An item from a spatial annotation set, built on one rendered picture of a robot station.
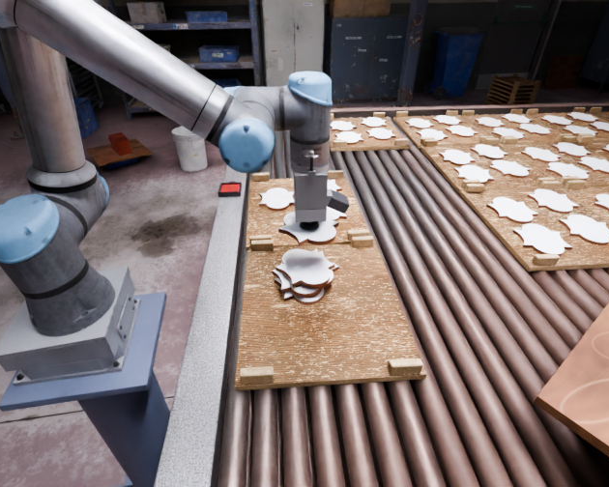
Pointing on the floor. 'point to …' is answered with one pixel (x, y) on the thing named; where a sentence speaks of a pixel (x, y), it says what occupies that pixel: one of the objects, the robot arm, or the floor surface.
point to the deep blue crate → (87, 121)
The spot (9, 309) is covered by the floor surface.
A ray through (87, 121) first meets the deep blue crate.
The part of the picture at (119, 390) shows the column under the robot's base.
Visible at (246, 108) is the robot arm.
